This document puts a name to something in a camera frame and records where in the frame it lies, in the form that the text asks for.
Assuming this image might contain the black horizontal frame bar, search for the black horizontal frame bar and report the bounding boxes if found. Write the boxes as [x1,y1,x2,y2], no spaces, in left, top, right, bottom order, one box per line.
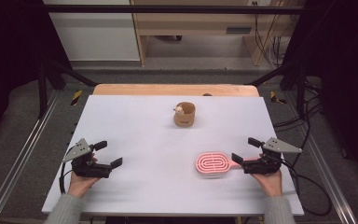
[42,4,306,15]

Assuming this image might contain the left hand-held gripper black cable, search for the left hand-held gripper black cable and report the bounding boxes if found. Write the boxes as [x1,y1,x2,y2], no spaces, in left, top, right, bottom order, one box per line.
[59,146,76,195]

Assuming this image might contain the brown cup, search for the brown cup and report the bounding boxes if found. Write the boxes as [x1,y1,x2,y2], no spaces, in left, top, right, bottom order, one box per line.
[172,101,197,128]

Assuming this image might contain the person's right hand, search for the person's right hand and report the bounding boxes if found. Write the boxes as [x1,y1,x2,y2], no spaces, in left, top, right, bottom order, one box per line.
[251,169,283,198]

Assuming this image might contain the hand-held gripper black cable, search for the hand-held gripper black cable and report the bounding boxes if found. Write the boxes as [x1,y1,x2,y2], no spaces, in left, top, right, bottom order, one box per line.
[59,146,76,195]
[279,158,333,217]

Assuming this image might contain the black frame strut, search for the black frame strut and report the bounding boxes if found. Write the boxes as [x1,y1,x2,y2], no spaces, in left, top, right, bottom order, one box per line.
[248,60,307,119]
[37,59,98,119]

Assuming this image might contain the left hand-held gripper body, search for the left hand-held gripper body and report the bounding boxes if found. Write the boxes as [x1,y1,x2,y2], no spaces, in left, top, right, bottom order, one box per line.
[62,138,113,179]

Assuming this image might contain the white cabinet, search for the white cabinet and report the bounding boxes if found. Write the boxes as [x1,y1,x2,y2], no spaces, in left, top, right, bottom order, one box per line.
[42,0,141,62]

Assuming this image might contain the yellow black floor tape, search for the yellow black floor tape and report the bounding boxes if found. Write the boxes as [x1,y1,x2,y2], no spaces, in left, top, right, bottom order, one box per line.
[269,91,287,105]
[70,90,84,106]

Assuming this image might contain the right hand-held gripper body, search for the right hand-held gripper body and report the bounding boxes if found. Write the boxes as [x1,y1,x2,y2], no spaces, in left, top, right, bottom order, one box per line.
[241,137,303,175]

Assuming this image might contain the dark curtain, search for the dark curtain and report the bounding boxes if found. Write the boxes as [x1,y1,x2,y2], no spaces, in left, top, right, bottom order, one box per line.
[283,0,358,188]
[0,0,73,147]

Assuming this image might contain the black floor cables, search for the black floor cables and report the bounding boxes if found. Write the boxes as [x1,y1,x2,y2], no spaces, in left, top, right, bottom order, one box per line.
[273,78,324,169]

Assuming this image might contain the pink hair brush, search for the pink hair brush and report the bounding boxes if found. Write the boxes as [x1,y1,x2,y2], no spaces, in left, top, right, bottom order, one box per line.
[195,151,262,179]

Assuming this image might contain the wooden desk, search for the wooden desk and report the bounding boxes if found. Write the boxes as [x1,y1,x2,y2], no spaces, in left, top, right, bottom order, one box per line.
[130,0,293,67]

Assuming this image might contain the right hand-held gripper black cable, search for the right hand-held gripper black cable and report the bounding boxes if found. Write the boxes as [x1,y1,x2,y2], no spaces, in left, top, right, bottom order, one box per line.
[279,158,333,217]

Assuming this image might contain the hanging cables bundle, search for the hanging cables bundle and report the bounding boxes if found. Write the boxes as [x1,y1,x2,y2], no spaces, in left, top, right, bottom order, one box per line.
[254,13,293,68]

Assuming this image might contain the person's left hand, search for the person's left hand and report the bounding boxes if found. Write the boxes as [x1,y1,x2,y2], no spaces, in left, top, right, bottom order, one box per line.
[67,169,101,198]

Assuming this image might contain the aluminium floor rail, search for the aluminium floor rail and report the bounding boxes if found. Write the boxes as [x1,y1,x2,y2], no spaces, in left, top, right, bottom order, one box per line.
[0,90,61,224]
[304,132,358,224]

